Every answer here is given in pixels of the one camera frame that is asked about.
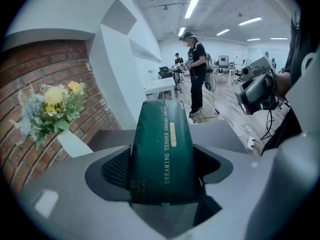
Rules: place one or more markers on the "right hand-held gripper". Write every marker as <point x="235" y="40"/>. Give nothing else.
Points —
<point x="257" y="67"/>

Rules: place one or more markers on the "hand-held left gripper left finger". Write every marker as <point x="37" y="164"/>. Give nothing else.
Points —
<point x="62" y="184"/>

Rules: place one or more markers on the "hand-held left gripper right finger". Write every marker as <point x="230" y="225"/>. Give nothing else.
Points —
<point x="250" y="184"/>

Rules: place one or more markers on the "green rectangular box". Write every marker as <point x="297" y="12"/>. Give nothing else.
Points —
<point x="162" y="146"/>

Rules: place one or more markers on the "person's right forearm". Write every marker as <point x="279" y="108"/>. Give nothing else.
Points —
<point x="282" y="84"/>

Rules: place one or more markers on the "black case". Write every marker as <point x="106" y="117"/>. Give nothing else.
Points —
<point x="165" y="72"/>

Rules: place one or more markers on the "white power strip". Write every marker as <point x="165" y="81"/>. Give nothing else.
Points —
<point x="250" y="143"/>

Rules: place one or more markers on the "white vase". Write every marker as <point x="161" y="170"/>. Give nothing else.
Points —
<point x="73" y="144"/>

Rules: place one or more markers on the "person's black shirt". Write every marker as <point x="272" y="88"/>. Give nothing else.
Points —
<point x="293" y="46"/>

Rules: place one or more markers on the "black office chair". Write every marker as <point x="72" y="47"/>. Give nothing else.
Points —
<point x="177" y="82"/>

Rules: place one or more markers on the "yellow flower bouquet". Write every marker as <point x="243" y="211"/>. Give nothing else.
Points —
<point x="55" y="104"/>

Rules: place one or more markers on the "white desk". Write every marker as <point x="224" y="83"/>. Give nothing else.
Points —
<point x="160" y="86"/>

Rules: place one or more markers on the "ceiling light panels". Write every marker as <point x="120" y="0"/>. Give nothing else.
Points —
<point x="192" y="7"/>

